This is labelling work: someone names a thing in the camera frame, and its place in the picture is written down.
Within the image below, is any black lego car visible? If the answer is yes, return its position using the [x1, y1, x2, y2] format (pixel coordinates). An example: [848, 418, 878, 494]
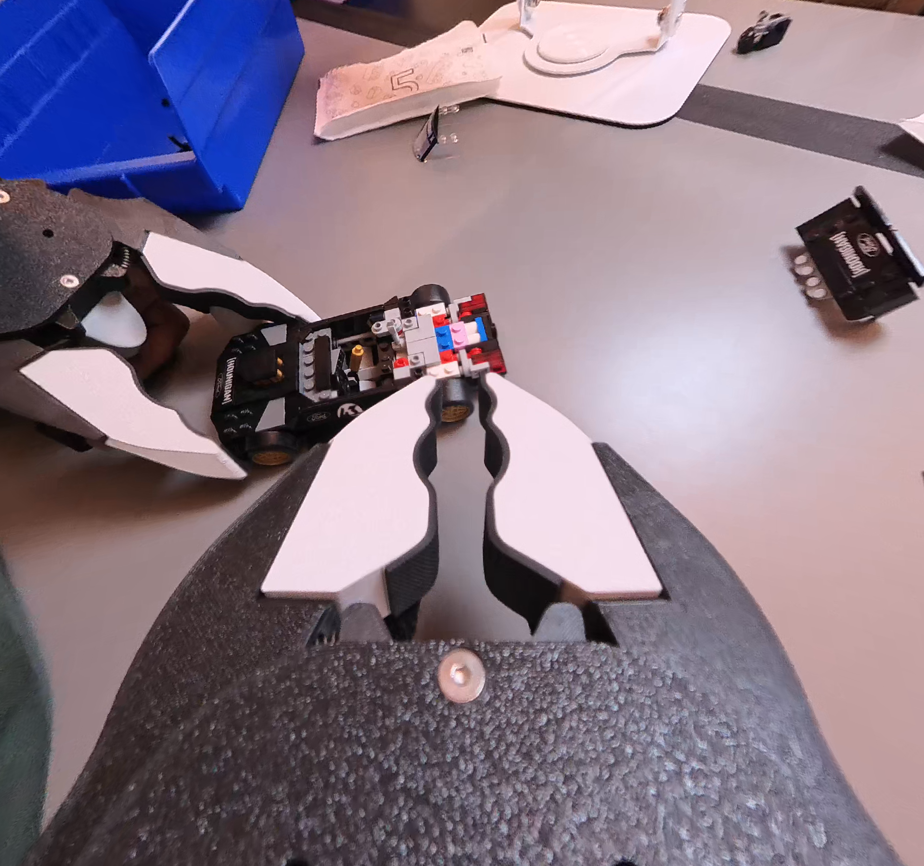
[210, 283, 511, 467]

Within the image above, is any black printed lego plate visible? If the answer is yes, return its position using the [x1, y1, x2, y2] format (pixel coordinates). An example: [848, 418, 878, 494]
[790, 184, 924, 327]

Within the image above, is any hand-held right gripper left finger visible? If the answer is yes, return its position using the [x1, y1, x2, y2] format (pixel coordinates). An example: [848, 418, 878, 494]
[262, 376, 441, 613]

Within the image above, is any white booklet stand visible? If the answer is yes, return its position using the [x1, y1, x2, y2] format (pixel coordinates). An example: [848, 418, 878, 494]
[475, 0, 734, 129]

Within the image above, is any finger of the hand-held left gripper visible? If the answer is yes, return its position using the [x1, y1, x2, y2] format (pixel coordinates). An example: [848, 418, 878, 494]
[138, 230, 323, 327]
[18, 344, 251, 482]

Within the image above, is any clear lego windshield piece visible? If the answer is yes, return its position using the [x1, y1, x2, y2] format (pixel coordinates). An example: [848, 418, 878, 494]
[411, 103, 467, 166]

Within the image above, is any white printed paper bag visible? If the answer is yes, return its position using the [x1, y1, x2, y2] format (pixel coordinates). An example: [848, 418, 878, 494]
[312, 21, 503, 142]

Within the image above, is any small black lego part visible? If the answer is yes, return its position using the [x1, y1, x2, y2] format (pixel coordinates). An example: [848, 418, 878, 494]
[735, 9, 794, 56]

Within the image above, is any blue plastic bin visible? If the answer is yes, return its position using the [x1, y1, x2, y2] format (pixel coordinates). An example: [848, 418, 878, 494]
[0, 0, 307, 216]

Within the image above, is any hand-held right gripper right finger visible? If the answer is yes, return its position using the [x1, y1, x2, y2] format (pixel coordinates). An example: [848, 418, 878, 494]
[480, 376, 667, 606]

